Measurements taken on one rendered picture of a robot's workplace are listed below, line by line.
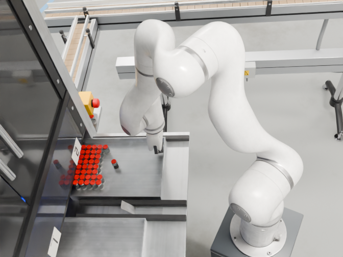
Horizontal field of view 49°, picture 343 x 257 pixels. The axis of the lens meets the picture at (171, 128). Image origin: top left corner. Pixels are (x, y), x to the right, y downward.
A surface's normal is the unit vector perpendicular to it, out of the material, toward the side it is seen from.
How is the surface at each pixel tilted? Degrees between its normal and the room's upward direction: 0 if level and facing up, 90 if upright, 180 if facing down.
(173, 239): 0
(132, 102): 44
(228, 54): 66
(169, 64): 21
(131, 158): 0
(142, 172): 0
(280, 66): 90
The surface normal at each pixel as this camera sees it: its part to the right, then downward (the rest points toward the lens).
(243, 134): 0.13, 0.45
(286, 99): -0.11, -0.58
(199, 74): 0.59, 0.22
